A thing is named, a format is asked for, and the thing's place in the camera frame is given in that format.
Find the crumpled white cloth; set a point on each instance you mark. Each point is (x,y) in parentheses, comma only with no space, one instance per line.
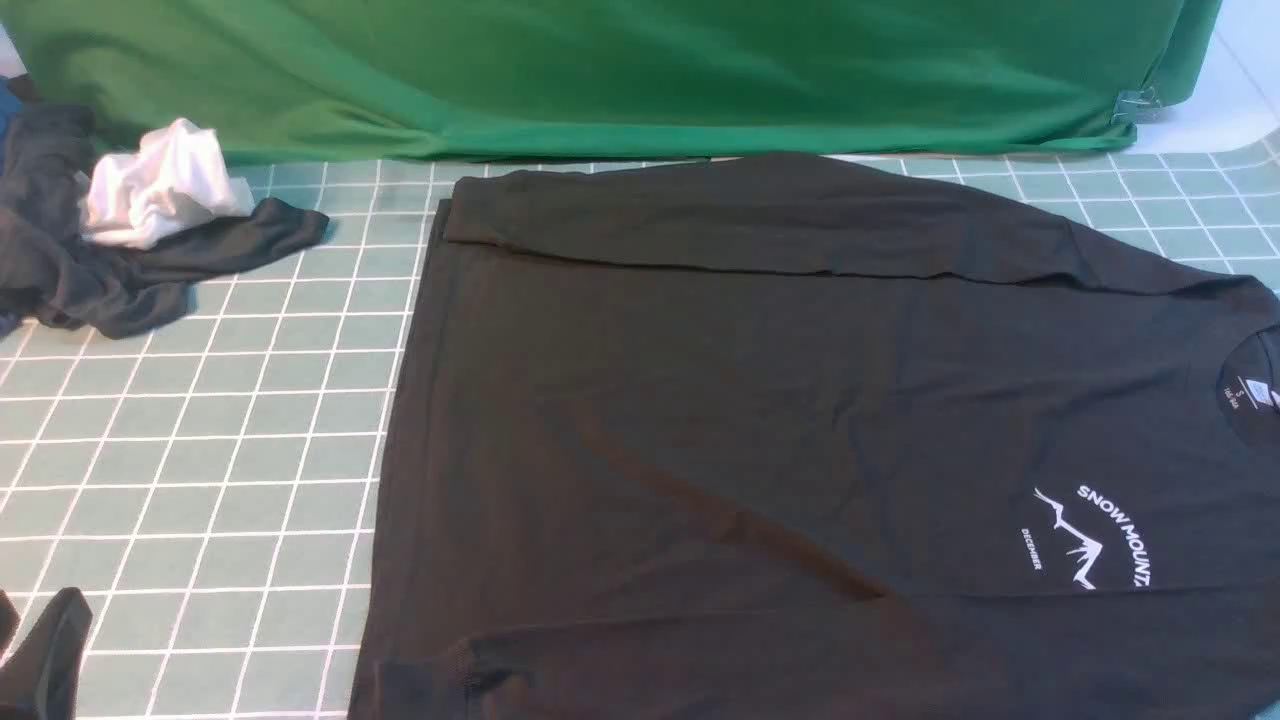
(176,179)

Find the teal checkered tablecloth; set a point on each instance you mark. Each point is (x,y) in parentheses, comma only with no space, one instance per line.
(212,488)

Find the green backdrop cloth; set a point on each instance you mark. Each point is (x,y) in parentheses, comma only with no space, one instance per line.
(353,80)

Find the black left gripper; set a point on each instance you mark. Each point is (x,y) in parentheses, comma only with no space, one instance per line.
(40,680)

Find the dark gray long-sleeve top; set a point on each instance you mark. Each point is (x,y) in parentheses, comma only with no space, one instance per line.
(791,438)

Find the crumpled dark gray garment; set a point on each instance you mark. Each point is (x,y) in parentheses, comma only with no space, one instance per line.
(50,274)

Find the metal binder clip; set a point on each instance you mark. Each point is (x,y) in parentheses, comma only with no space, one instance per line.
(1137,106)

